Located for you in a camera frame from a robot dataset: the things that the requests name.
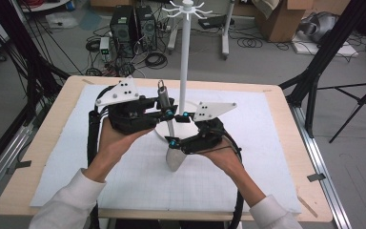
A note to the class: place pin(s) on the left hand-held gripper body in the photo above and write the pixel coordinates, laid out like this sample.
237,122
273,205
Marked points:
117,93

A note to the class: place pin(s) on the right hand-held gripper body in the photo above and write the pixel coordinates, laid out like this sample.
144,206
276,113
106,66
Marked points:
213,109

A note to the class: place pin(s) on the metal spatula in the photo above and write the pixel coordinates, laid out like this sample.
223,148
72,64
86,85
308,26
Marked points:
163,95

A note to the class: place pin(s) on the white rack stand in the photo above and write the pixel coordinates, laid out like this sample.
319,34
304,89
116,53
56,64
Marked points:
185,63

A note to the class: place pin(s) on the person's left hand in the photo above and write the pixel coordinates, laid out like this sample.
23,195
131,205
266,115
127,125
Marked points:
117,143

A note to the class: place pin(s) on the person's right hand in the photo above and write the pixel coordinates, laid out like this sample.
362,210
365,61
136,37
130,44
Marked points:
228,159

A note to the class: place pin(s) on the small white device green light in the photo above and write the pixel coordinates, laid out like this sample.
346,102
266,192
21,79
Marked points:
105,47

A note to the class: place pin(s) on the white grid mat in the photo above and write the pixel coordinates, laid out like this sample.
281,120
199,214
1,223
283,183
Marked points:
139,184

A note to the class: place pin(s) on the black computer tower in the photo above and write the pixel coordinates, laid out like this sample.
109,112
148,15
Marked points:
146,27
122,30

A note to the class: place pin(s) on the white stand leg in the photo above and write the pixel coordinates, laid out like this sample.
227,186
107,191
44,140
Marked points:
172,36
226,31

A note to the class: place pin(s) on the black flat device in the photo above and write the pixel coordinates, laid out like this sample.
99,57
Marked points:
214,22

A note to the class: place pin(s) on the white plastic sheet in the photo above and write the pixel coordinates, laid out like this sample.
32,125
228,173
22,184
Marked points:
62,20

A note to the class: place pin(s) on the cardboard box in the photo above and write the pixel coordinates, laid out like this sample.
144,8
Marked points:
282,22

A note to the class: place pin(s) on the beige cloth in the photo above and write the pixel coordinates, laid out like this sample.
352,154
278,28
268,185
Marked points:
267,8

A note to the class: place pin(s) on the white round table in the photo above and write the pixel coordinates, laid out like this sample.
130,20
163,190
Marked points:
41,4

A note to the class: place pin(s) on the white flat board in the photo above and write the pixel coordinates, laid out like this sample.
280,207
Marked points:
327,50

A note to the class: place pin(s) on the grey bag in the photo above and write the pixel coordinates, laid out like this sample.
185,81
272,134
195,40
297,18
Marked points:
319,25

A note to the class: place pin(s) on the tan tape strip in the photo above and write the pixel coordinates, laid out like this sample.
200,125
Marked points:
308,207

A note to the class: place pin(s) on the black tripod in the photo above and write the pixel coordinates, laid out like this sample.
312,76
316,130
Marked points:
360,101

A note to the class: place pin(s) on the aluminium rail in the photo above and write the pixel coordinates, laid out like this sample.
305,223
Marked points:
0,165
327,184

